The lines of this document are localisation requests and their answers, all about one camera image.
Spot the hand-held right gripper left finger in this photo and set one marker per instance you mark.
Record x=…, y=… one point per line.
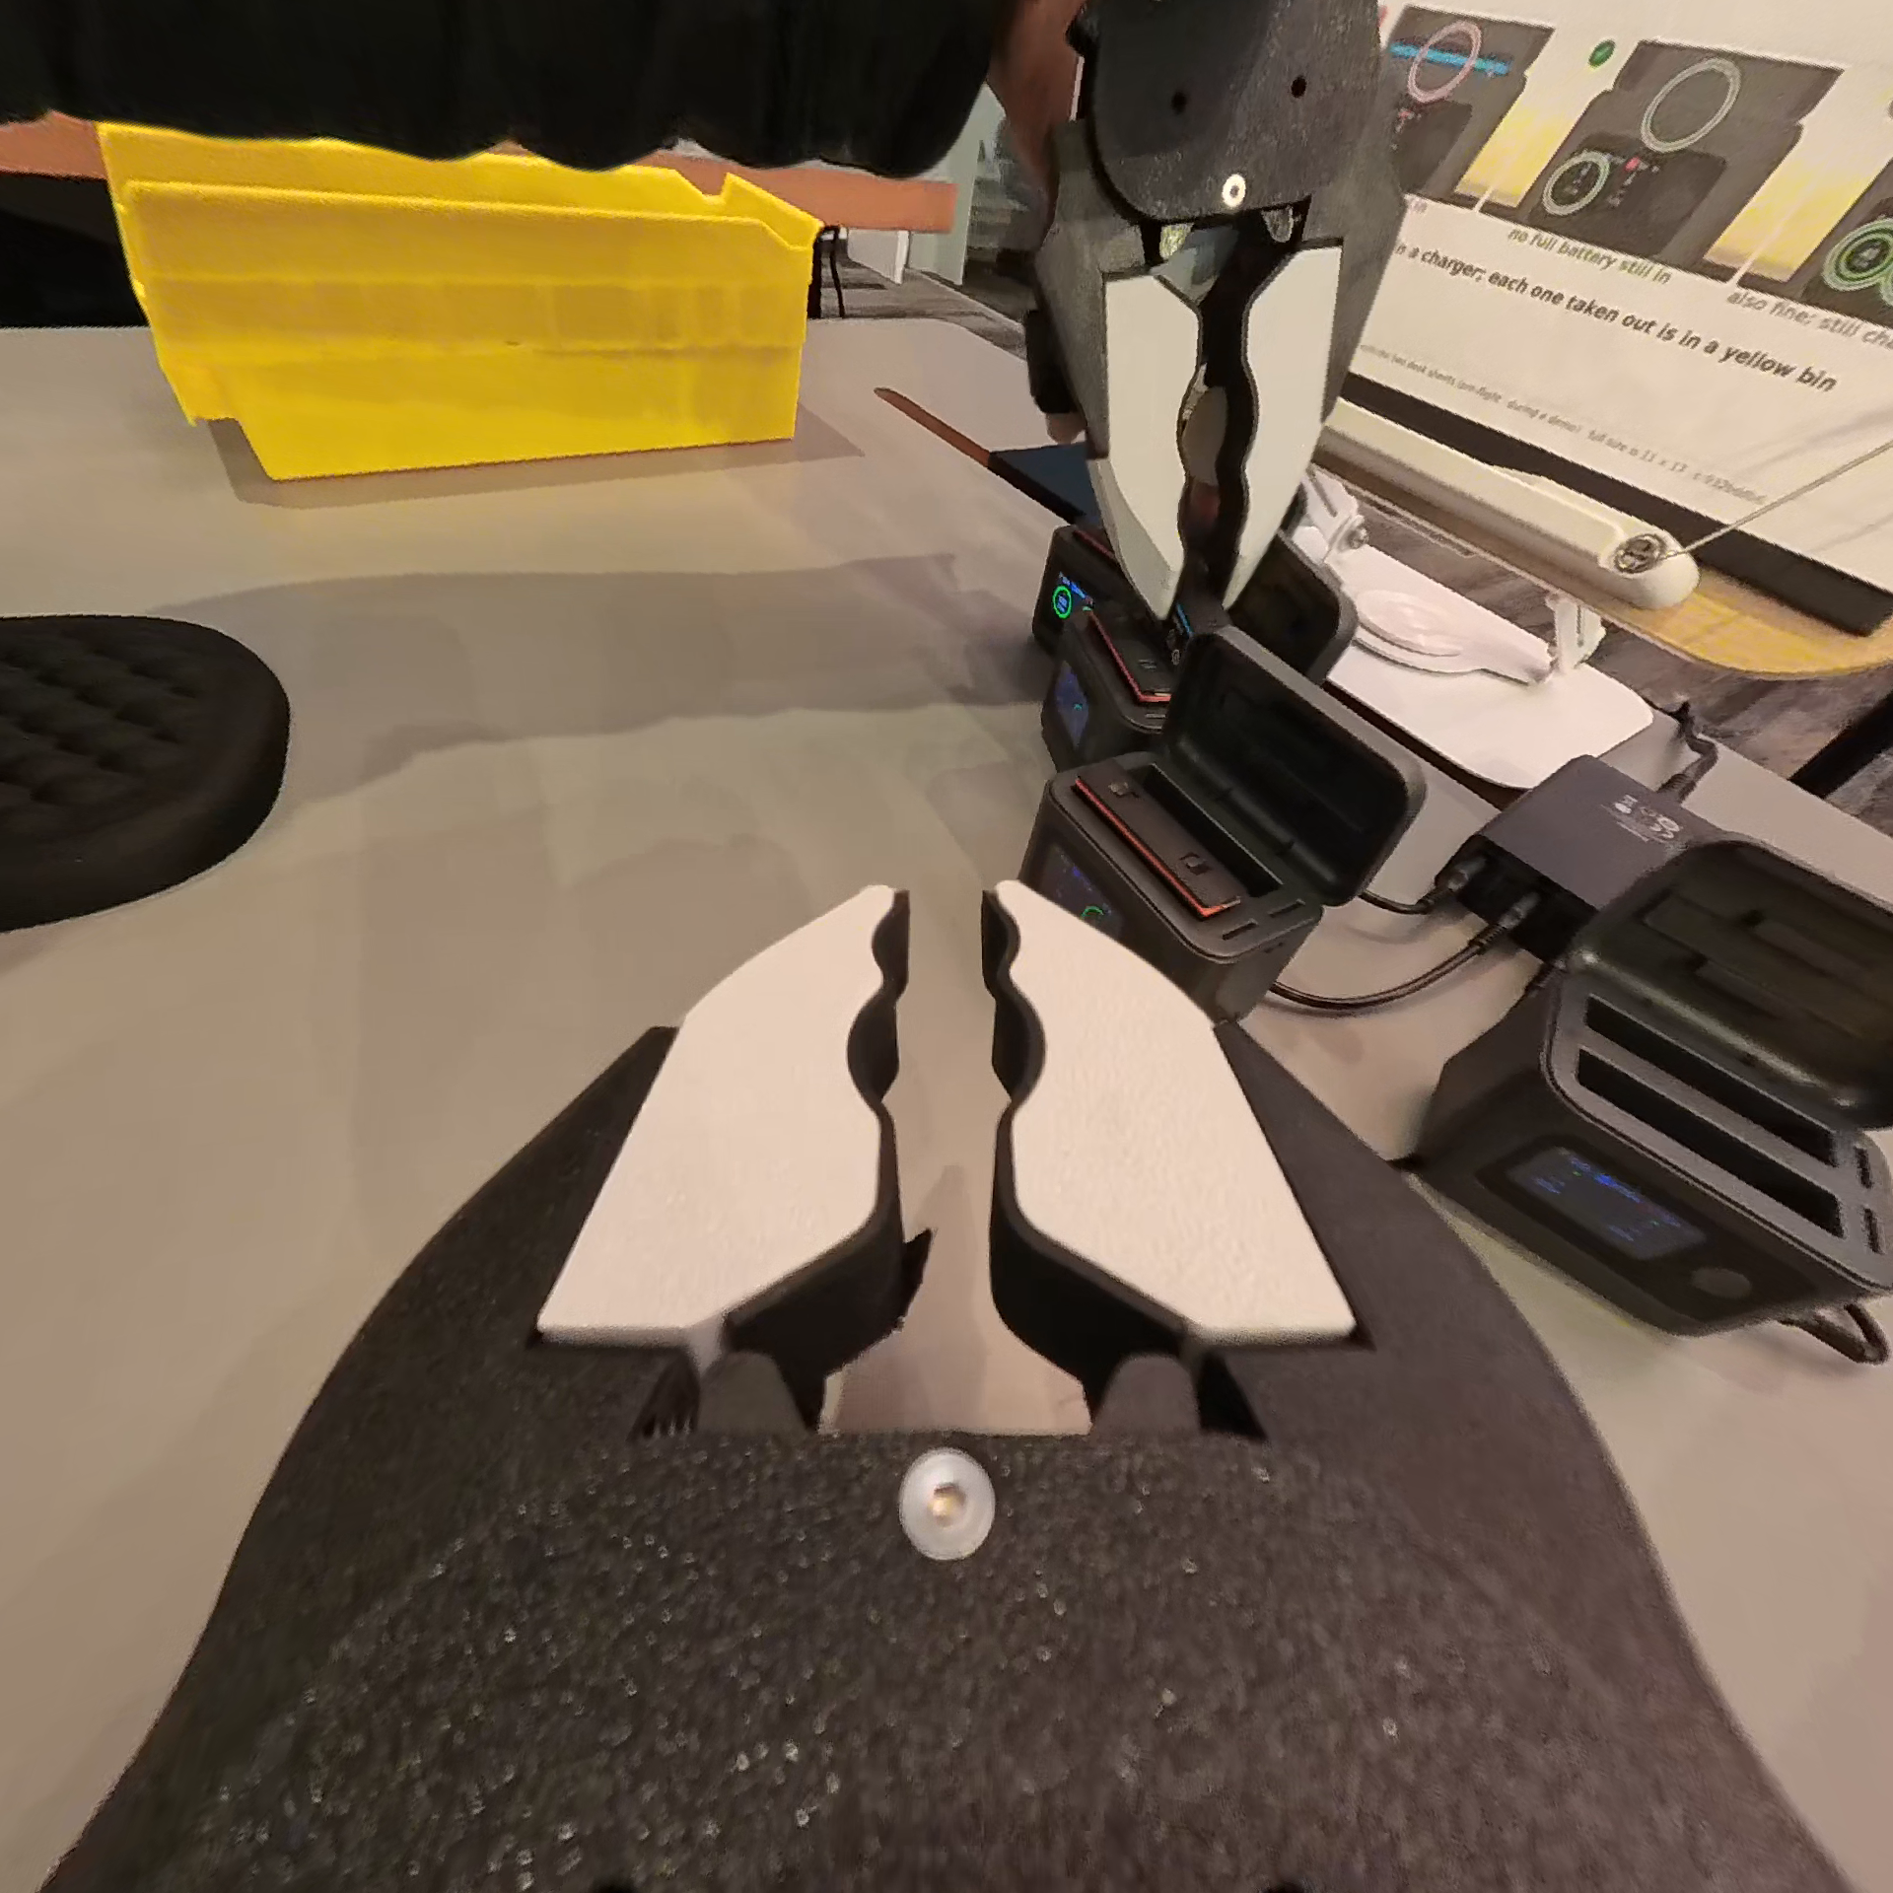
x=725, y=1169

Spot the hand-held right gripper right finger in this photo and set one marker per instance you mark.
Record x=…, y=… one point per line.
x=1179, y=1169

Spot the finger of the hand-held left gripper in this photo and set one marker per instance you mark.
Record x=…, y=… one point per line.
x=1308, y=341
x=1148, y=386

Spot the black battery charger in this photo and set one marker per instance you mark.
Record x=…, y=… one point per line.
x=1746, y=1006
x=1071, y=578
x=1303, y=769
x=1296, y=606

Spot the red-edged black battery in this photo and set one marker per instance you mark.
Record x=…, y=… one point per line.
x=1138, y=853

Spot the black usb hub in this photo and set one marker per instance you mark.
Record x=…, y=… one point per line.
x=1599, y=842

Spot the yellow plastic bin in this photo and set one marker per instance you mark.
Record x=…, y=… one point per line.
x=474, y=326

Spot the person's left forearm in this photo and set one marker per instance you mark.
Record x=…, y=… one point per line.
x=445, y=66

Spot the person's left hand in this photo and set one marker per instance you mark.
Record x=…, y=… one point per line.
x=1037, y=90

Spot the instruction board on stand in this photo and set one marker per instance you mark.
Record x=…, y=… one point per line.
x=1656, y=326

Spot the white stand base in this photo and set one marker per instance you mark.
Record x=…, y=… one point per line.
x=1511, y=709

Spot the wooden sign board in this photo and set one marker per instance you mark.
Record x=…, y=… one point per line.
x=1777, y=635

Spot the black honeycomb pad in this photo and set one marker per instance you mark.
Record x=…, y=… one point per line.
x=120, y=756

